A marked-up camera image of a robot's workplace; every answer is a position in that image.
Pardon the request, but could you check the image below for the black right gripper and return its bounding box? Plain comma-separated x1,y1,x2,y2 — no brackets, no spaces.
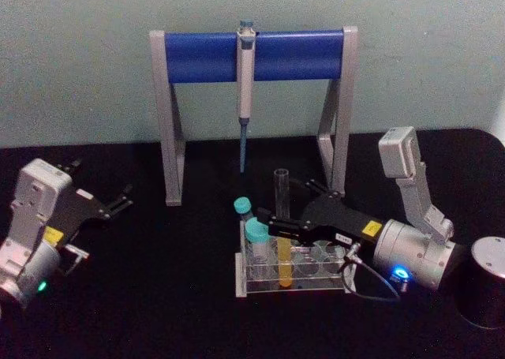
256,178,383,251

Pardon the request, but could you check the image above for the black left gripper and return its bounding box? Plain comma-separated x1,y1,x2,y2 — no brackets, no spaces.
42,157,135,251

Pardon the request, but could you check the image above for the clear test tube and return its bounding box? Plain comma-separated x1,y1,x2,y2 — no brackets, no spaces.
273,168,292,223

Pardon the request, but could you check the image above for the teal capped clear tube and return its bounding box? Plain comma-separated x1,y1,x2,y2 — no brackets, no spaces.
232,196,254,224
244,218,274,266

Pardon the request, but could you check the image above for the orange filled test tube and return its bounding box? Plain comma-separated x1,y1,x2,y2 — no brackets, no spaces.
276,236,295,290

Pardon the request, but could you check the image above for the clear acrylic tube rack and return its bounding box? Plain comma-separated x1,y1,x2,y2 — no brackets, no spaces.
234,219,358,298

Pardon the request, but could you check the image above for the black table cloth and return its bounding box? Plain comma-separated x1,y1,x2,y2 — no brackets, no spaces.
0,128,505,359

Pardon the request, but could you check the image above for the grey pipette with blue tip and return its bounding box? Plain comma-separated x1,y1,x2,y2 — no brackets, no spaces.
235,18,257,174

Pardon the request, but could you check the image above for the blue and grey pipette stand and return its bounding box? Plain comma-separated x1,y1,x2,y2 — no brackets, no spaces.
148,26,359,207

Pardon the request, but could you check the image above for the right gripper dark cable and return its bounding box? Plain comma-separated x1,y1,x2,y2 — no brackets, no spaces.
340,243,403,303

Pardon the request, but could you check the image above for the gripper dark cable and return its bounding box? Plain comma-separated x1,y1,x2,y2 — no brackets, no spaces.
340,243,403,303
62,243,91,276

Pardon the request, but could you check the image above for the left gripper dark cable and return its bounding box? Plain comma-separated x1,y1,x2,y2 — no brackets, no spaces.
62,243,91,276

